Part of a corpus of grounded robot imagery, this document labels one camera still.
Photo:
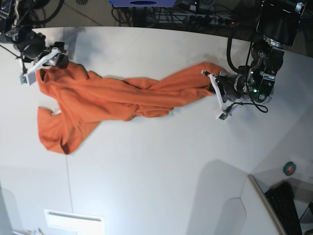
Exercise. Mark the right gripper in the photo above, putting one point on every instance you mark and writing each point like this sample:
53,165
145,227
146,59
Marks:
30,43

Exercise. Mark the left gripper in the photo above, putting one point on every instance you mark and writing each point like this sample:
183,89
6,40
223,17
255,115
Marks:
231,87

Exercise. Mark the orange t-shirt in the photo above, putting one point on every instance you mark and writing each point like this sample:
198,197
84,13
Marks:
86,99

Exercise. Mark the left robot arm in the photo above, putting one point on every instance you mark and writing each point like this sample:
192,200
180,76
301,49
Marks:
278,23

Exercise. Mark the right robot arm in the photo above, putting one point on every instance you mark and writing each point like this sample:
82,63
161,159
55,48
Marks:
18,18

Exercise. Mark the blue box with oval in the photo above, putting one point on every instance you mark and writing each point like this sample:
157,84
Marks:
143,3

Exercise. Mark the green tape roll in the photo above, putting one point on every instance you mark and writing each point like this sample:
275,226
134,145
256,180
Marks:
289,168

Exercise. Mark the black keyboard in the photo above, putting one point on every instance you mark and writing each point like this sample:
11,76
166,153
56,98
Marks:
281,199

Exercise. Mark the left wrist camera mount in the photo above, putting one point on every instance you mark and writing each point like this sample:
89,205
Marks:
225,109

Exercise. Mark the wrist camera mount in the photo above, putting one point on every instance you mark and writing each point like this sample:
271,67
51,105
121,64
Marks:
54,55
225,109

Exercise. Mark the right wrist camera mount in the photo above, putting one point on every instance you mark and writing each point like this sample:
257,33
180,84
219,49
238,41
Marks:
54,55

